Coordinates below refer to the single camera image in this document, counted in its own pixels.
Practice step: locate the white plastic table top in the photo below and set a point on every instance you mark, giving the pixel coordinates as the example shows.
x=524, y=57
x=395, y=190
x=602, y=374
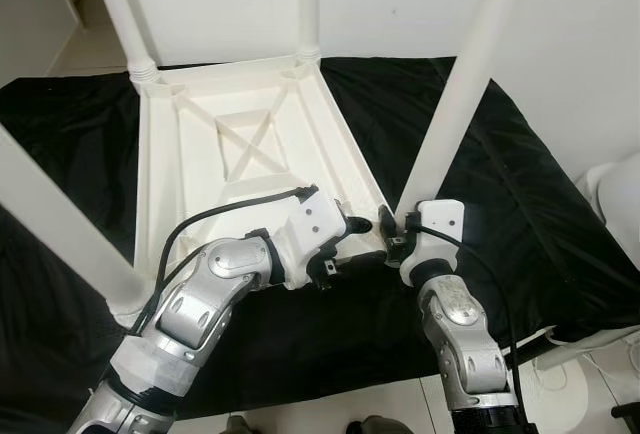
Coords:
x=250, y=134

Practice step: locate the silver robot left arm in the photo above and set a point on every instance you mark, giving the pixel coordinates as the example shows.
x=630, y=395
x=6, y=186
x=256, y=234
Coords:
x=190, y=324

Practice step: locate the grey robot right foot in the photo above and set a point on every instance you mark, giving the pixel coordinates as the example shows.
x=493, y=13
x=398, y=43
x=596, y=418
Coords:
x=378, y=426

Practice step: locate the grey robot foot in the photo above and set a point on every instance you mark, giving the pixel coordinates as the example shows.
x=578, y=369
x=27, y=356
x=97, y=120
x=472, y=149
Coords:
x=238, y=426
x=378, y=426

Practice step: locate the black cloth table cover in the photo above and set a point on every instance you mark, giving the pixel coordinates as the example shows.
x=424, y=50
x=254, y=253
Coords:
x=560, y=184

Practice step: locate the grey robot left foot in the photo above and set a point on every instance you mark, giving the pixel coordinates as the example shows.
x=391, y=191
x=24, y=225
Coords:
x=238, y=426

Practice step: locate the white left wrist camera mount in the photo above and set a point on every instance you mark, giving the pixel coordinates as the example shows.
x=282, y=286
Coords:
x=315, y=219

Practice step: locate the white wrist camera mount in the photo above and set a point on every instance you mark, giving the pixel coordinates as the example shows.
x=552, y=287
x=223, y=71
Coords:
x=315, y=219
x=440, y=216

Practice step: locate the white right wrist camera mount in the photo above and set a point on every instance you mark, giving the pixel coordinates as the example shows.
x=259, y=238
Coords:
x=440, y=216

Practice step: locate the white pedestal fan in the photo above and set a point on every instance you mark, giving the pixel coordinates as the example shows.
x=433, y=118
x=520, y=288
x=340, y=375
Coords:
x=615, y=204

